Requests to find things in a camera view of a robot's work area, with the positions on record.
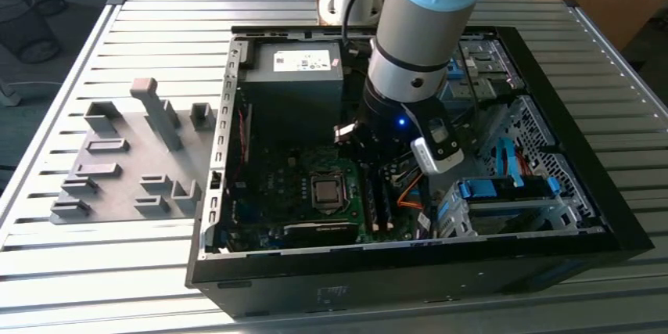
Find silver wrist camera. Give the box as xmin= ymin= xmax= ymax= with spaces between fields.
xmin=402 ymin=102 xmax=466 ymax=175

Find orange flat data wire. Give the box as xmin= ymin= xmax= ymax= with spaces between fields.
xmin=514 ymin=152 xmax=536 ymax=177

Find grey power supply unit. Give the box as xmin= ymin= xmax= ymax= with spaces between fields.
xmin=238 ymin=42 xmax=346 ymax=139

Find black open PC case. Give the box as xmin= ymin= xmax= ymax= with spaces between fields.
xmin=186 ymin=25 xmax=656 ymax=318

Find white floor object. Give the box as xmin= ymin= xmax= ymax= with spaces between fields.
xmin=0 ymin=79 xmax=64 ymax=107

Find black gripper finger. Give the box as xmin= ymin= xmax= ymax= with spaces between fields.
xmin=358 ymin=150 xmax=387 ymax=179
xmin=383 ymin=153 xmax=426 ymax=188

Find hard disk in blue carrier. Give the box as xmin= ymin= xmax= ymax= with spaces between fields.
xmin=459 ymin=175 xmax=563 ymax=204

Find black graphics card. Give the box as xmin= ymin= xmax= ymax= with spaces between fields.
xmin=282 ymin=221 xmax=362 ymax=249

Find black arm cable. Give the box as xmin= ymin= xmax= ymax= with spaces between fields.
xmin=340 ymin=0 xmax=368 ymax=56

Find green motherboard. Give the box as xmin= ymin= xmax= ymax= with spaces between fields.
xmin=224 ymin=142 xmax=419 ymax=251

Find blue RAM stick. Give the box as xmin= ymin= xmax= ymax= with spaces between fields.
xmin=364 ymin=175 xmax=382 ymax=232

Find black mesh wastebasket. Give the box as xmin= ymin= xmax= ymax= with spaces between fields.
xmin=0 ymin=0 xmax=67 ymax=64

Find blue flat data wire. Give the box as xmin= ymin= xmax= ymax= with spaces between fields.
xmin=495 ymin=136 xmax=527 ymax=189

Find grey plastic parts rack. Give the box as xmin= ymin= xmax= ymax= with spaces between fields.
xmin=47 ymin=77 xmax=219 ymax=225

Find grey metal disk bay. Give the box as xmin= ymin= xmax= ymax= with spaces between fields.
xmin=435 ymin=175 xmax=599 ymax=239

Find red wire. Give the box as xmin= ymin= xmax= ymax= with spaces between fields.
xmin=238 ymin=109 xmax=250 ymax=171

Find grey metal drive cage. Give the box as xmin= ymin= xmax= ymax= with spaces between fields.
xmin=438 ymin=36 xmax=527 ymax=116

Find silver CPU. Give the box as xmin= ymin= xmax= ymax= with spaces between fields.
xmin=315 ymin=181 xmax=344 ymax=202

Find metal socket cover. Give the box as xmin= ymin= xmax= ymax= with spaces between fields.
xmin=310 ymin=172 xmax=350 ymax=212

